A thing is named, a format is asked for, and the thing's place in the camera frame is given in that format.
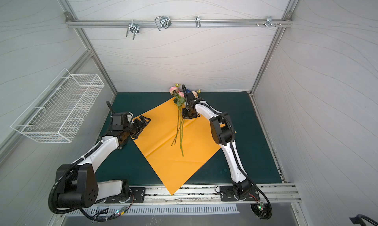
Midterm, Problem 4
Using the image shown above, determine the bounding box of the peach fake flower spray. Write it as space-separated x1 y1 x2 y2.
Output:
170 89 202 147

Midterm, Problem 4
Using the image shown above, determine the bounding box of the orange wrapping paper sheet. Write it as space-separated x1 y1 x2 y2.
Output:
134 99 221 195

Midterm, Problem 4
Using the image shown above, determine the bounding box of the pink fake flower spray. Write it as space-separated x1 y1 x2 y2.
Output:
169 83 186 157

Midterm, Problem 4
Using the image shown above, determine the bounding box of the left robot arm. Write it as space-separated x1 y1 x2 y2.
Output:
48 113 151 214

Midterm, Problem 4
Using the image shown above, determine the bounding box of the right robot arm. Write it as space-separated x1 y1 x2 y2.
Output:
182 98 254 200

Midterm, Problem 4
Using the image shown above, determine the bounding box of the white vent grille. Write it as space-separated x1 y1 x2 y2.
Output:
68 203 240 217

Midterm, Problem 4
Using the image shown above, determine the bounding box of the left metal u-bolt clamp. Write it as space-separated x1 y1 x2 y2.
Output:
126 21 140 40

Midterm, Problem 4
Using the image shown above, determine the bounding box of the metal u-bolt clamp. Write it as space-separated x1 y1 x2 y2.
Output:
126 21 140 40
154 16 172 31

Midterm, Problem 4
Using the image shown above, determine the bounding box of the middle metal u-bolt clamp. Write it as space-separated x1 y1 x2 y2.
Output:
154 16 172 31

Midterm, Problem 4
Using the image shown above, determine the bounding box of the right metal bolt clamp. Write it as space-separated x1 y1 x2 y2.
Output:
256 16 283 28

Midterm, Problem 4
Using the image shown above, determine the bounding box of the aluminium top crossbar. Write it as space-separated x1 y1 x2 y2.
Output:
66 18 294 28

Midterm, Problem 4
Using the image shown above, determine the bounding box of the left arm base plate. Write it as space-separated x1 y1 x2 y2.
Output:
104 187 146 204

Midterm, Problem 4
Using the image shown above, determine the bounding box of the aluminium front rail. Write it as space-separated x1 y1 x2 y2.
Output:
56 183 302 207

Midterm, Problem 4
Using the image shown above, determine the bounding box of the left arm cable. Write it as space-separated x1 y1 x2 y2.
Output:
78 193 135 223

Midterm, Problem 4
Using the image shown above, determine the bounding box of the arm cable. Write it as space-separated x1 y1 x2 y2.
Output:
249 178 273 220
78 193 135 223

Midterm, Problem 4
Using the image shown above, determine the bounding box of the white wire basket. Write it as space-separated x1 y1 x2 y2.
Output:
10 69 104 143

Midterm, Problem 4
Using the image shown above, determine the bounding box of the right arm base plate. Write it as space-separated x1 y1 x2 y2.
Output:
215 185 260 202

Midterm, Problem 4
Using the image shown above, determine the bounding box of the small metal bracket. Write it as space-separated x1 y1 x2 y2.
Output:
195 16 201 28

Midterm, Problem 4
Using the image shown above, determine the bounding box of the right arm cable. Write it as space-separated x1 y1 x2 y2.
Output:
249 178 273 220

